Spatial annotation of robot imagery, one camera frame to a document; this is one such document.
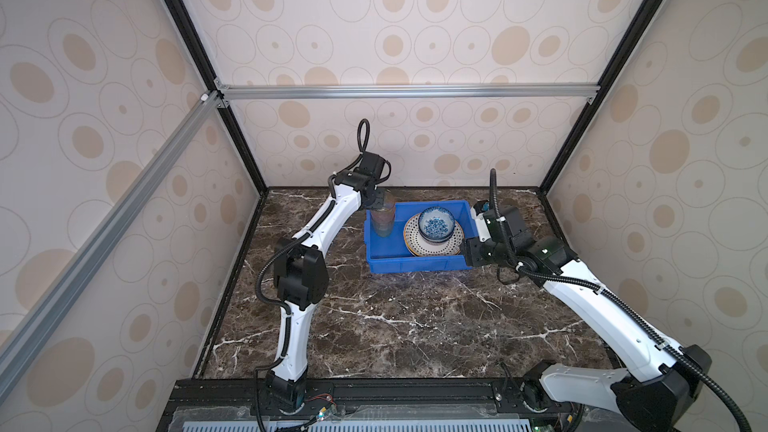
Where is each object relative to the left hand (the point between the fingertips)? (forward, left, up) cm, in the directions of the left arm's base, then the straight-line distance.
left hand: (380, 193), depth 92 cm
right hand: (-20, -25, +3) cm, 32 cm away
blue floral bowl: (-3, -18, -12) cm, 22 cm away
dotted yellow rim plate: (-9, -13, -17) cm, 23 cm away
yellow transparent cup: (+1, -1, -13) cm, 13 cm away
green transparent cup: (-1, -1, -16) cm, 16 cm away
